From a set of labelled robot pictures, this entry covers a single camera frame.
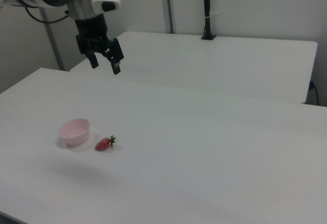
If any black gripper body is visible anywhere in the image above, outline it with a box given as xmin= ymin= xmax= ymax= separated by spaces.
xmin=74 ymin=13 xmax=120 ymax=56

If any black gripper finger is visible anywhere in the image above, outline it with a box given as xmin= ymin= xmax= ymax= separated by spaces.
xmin=104 ymin=38 xmax=125 ymax=76
xmin=86 ymin=52 xmax=99 ymax=69

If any pink plastic bowl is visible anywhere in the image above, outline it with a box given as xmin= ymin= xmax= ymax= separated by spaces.
xmin=58 ymin=118 xmax=91 ymax=147

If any red strawberry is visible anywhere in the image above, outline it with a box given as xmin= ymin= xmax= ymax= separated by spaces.
xmin=95 ymin=134 xmax=116 ymax=152

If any white table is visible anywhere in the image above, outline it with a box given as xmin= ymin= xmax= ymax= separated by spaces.
xmin=69 ymin=31 xmax=318 ymax=105

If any grey metal frame post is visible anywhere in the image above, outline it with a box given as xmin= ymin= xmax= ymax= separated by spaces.
xmin=39 ymin=7 xmax=66 ymax=71
xmin=160 ymin=0 xmax=177 ymax=34

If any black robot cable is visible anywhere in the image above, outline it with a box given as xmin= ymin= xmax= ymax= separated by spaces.
xmin=23 ymin=6 xmax=70 ymax=24

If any black camera pole with base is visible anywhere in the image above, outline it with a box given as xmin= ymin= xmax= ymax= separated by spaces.
xmin=200 ymin=0 xmax=217 ymax=41

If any black wall cable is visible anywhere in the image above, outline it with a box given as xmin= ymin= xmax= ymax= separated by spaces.
xmin=309 ymin=80 xmax=320 ymax=106

